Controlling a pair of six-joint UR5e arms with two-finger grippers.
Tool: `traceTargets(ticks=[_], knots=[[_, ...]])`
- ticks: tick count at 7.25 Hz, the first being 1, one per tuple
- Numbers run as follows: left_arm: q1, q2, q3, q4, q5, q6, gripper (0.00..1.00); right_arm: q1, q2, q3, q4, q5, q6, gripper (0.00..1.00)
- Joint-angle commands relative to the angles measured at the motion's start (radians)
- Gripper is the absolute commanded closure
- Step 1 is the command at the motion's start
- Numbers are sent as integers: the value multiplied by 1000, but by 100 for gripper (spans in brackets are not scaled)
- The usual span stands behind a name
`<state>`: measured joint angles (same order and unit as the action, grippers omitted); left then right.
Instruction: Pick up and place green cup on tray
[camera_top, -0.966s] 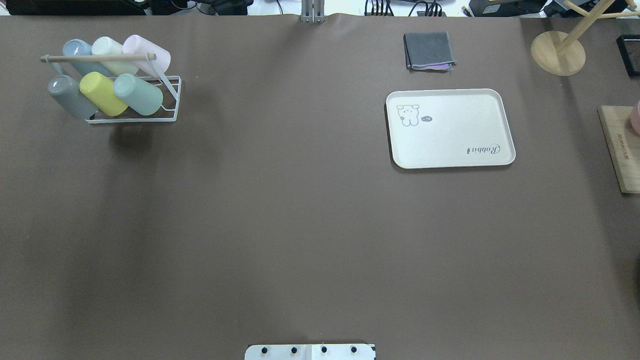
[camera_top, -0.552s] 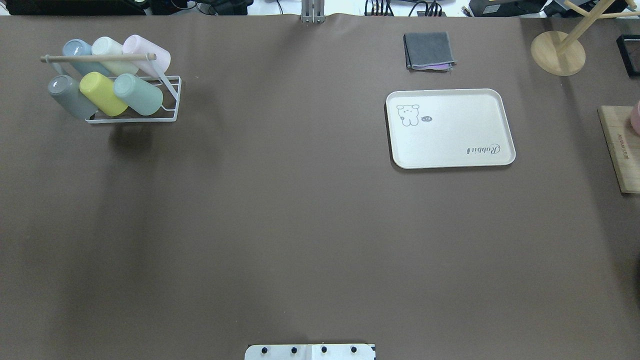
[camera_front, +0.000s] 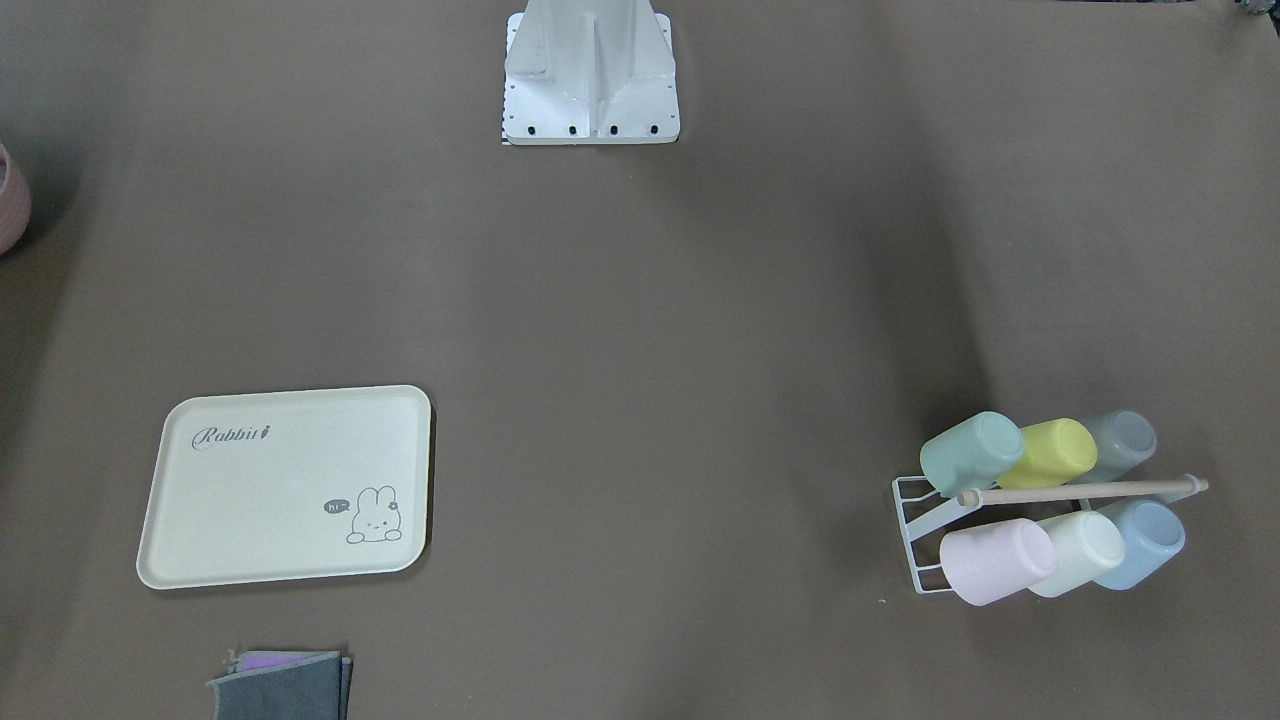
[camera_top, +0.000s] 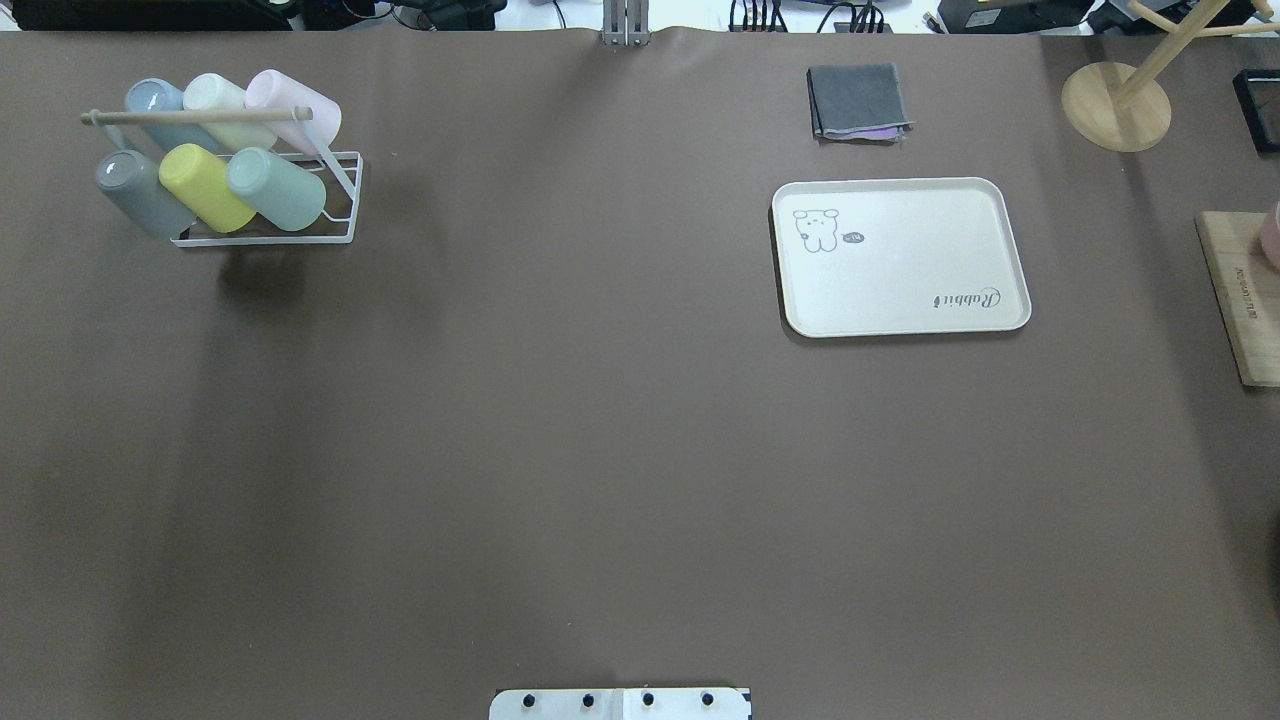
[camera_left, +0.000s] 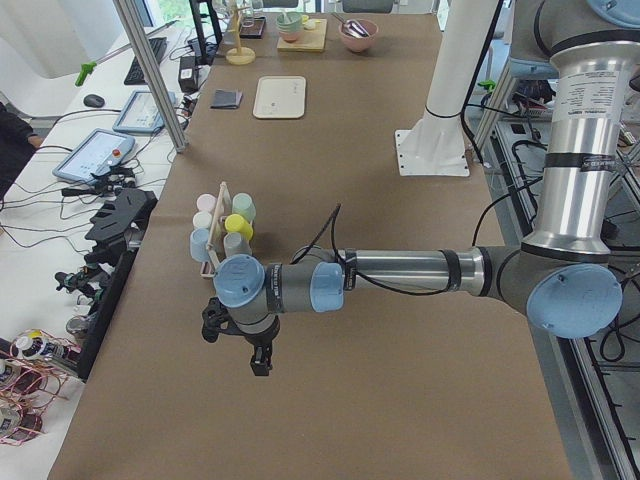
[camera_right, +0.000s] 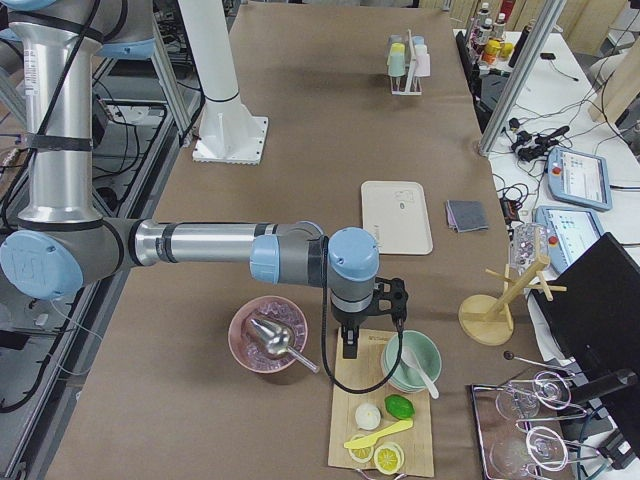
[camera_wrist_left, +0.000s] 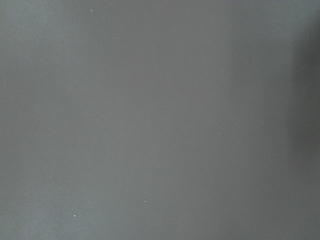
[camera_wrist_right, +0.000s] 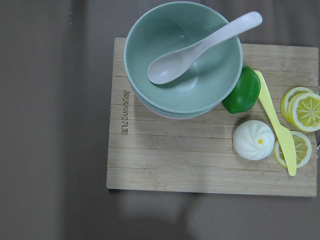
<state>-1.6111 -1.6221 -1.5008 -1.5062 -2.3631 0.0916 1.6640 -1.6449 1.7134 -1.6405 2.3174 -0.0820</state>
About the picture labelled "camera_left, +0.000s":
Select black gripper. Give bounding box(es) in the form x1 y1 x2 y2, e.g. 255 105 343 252
243 319 280 376

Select green cup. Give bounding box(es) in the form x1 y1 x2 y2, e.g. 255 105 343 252
232 192 257 224

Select cream rabbit tray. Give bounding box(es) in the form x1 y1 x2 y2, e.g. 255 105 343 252
253 76 307 119

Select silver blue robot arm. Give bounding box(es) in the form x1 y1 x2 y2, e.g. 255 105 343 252
202 1 639 376

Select grey cup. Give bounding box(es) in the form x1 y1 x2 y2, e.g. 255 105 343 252
223 232 253 258

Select light blue cup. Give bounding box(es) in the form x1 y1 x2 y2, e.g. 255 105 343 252
189 228 210 263

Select yellow cup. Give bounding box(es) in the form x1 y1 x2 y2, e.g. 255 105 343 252
224 214 254 242

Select cream cup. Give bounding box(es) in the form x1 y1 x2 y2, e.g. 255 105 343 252
192 211 213 230

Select pink cup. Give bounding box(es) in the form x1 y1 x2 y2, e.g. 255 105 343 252
196 193 217 213

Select black tool holder stand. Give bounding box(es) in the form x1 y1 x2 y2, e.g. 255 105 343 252
55 188 158 381

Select grey folded cloth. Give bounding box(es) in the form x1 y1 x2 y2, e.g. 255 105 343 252
210 89 243 109

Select near teach pendant tablet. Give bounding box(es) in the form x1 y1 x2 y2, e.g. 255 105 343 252
52 129 135 184

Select teach pendant tablet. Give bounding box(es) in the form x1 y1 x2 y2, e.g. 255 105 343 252
52 129 135 184
112 90 164 135

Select far teach pendant tablet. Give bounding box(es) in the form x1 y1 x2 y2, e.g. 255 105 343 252
112 90 164 135

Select black power adapter box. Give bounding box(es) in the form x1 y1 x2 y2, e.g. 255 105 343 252
178 55 199 94

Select wooden mug tree stand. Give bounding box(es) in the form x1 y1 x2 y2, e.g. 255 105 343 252
225 1 256 66

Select black keyboard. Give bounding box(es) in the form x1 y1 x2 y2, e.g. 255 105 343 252
123 36 169 86

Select black computer mouse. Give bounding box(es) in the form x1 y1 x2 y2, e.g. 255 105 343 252
83 94 105 108

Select wooden cutting board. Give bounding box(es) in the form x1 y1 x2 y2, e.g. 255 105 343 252
277 18 327 53

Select pink bowl with ice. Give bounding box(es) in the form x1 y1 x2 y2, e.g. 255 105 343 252
339 19 379 53

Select stacked green bowls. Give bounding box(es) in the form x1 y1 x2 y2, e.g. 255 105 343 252
276 12 303 43

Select metal ice scoop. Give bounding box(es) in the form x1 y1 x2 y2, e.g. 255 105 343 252
332 12 370 38

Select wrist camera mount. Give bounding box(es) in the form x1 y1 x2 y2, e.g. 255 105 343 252
201 297 242 343

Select white wire cup rack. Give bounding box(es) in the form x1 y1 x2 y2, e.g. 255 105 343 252
199 181 236 279

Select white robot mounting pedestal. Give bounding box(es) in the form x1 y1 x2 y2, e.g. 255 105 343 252
395 0 503 178

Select aluminium frame post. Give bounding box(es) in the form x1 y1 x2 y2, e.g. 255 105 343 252
113 0 187 153

